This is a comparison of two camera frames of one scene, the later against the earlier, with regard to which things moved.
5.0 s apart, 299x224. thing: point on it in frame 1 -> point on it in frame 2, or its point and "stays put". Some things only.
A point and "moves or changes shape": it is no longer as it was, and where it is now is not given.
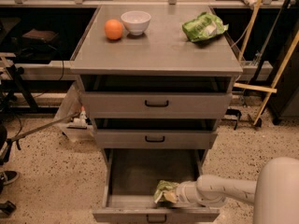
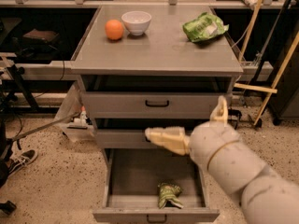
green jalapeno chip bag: (163, 186) moves or changes shape
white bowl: (136, 21) stays put
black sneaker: (8, 175) -> (27, 158)
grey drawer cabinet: (156, 79) stays put
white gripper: (184, 192) -> (209, 143)
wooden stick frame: (272, 91) stays put
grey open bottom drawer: (131, 176) stays put
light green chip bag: (203, 27) stays put
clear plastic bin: (74, 115) stays put
